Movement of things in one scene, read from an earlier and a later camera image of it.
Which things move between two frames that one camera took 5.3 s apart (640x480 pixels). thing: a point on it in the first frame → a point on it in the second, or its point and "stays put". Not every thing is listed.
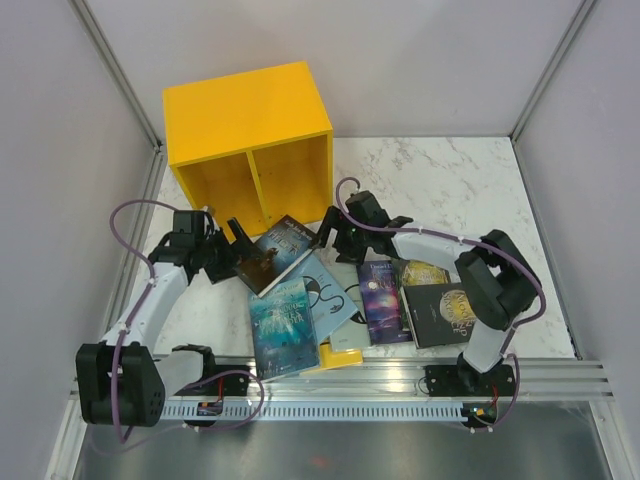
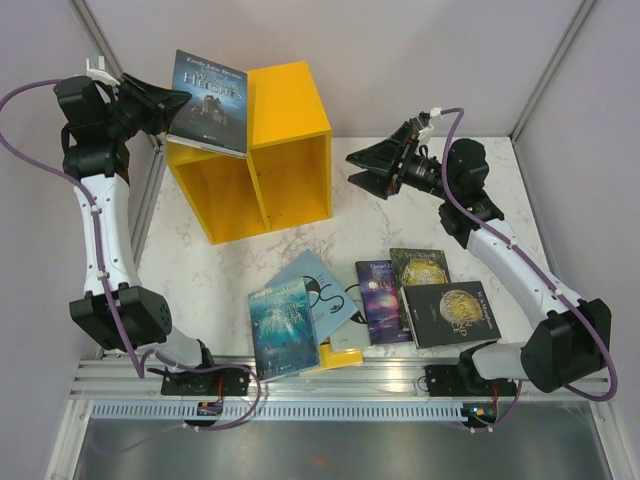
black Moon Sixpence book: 439,315 stays put
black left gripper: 233,258 → 160,104
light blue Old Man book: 331,305 stays put
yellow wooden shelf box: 254,147 stays put
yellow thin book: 338,357 stays put
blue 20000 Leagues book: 283,330 stays put
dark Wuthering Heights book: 275,253 → 214,117
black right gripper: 351,255 → 384,154
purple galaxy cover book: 385,313 stays put
